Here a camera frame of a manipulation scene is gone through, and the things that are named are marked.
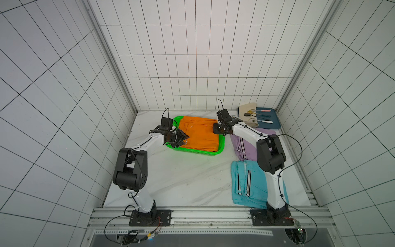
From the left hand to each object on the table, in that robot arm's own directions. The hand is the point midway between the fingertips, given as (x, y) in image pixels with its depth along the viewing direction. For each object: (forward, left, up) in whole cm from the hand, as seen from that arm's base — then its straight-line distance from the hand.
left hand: (186, 140), depth 92 cm
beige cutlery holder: (+24, -47, -9) cm, 54 cm away
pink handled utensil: (+35, -60, -9) cm, 70 cm away
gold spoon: (+31, -49, -7) cm, 58 cm away
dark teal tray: (+27, -65, -9) cm, 71 cm away
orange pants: (+8, -9, -4) cm, 13 cm away
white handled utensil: (+23, -58, -9) cm, 63 cm away
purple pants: (-3, -35, -6) cm, 36 cm away
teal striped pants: (-24, -36, -7) cm, 43 cm away
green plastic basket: (+1, -22, -3) cm, 22 cm away
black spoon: (+30, -46, -9) cm, 56 cm away
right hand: (+11, -15, -3) cm, 19 cm away
